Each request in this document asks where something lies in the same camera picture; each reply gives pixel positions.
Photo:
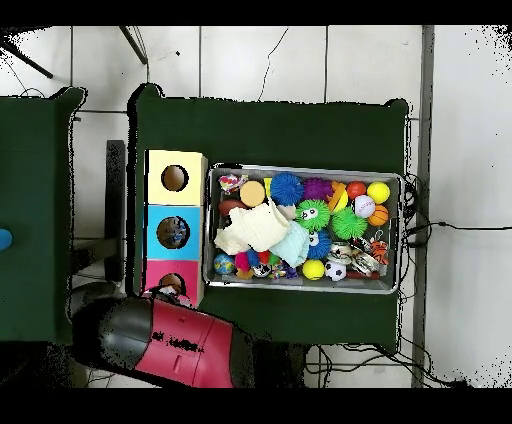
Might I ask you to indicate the clear plastic bottle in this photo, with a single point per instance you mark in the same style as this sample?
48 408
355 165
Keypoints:
173 232

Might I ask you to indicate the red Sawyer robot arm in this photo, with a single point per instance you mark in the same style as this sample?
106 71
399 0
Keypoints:
184 344

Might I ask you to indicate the wooden box with three holes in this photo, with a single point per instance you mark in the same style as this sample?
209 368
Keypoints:
188 216

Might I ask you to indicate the clear mesh bin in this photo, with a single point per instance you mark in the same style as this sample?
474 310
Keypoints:
240 282

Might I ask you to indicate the pale yellow knitted cloth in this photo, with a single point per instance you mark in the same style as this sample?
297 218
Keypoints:
250 228

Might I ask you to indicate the orange round disc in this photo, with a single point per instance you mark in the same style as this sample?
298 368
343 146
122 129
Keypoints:
253 193

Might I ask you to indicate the blue spiky ball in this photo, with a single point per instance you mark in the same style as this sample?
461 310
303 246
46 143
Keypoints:
286 189

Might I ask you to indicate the mint green knitted cloth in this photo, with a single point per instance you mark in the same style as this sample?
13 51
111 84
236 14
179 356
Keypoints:
292 244

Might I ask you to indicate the green fuzzy ball with eyes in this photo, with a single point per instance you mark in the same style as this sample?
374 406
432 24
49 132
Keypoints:
312 214

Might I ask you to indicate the purple spiky ball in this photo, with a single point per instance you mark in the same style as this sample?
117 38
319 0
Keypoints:
317 189

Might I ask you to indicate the yellow ball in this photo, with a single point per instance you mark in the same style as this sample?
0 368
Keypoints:
378 192
313 270

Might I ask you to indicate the green spiky ball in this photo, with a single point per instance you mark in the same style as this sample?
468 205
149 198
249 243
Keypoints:
349 222

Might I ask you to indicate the white baseball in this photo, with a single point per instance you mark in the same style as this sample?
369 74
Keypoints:
365 206

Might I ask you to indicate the dark grey stand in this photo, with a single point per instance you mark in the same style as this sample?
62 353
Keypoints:
116 208

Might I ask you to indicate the black stand leg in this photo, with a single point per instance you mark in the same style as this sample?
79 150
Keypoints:
28 62
134 46

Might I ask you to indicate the dark green side table cloth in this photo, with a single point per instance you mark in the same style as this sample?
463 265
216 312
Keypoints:
40 264

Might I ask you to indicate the small blue cup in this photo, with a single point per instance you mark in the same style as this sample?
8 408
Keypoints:
4 239

